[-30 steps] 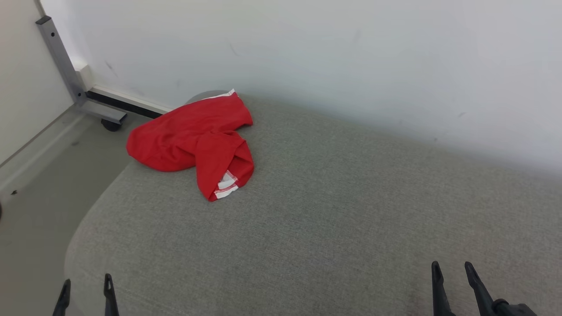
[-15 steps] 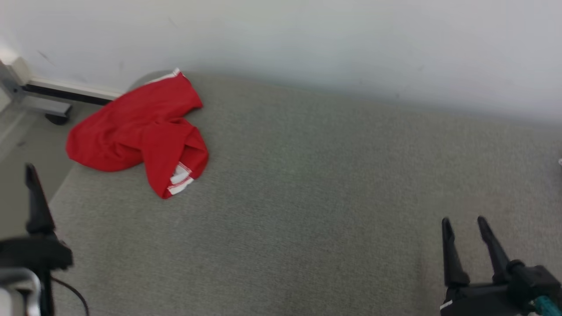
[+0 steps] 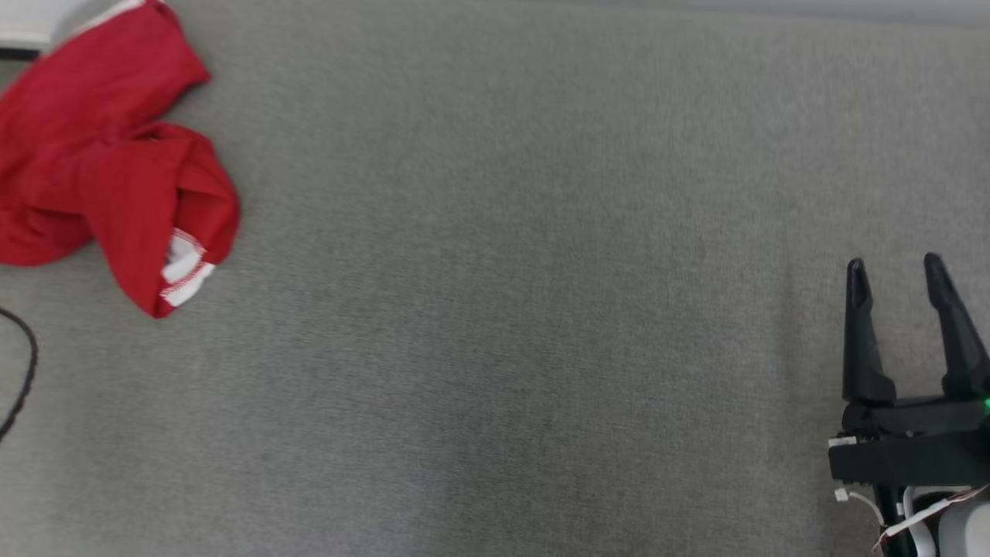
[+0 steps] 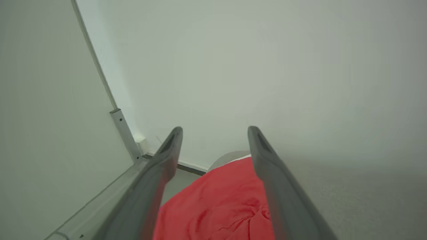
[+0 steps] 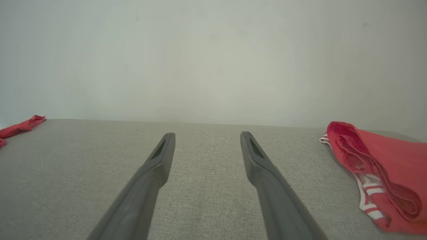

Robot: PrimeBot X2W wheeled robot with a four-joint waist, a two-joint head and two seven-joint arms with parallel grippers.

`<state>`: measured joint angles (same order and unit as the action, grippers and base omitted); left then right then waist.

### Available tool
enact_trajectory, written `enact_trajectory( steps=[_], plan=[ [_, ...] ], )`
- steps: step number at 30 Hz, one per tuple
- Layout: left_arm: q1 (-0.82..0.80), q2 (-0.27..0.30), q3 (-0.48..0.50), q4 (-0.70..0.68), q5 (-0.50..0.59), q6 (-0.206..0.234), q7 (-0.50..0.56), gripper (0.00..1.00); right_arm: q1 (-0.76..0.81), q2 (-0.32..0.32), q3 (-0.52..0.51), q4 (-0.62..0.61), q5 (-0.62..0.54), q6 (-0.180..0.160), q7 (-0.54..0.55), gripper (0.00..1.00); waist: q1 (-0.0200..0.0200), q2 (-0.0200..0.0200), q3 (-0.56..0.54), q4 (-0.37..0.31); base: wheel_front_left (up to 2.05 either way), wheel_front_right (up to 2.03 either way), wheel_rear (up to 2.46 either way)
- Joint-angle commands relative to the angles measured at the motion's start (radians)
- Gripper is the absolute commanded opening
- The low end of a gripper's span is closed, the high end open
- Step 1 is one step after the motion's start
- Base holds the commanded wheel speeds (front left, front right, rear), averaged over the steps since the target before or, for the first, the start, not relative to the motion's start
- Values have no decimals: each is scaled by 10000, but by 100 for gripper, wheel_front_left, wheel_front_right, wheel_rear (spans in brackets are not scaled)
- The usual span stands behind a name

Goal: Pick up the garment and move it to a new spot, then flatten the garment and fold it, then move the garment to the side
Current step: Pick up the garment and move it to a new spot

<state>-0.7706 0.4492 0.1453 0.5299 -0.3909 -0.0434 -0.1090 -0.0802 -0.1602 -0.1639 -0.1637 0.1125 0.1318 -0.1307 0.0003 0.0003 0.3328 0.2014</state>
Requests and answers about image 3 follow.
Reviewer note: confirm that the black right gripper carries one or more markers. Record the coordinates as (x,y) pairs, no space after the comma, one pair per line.
(905,449)

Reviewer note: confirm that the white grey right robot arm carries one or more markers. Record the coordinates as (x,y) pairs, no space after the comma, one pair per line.
(967,535)

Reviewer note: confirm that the crumpled red garment white trim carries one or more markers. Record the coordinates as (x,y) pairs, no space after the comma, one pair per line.
(93,155)

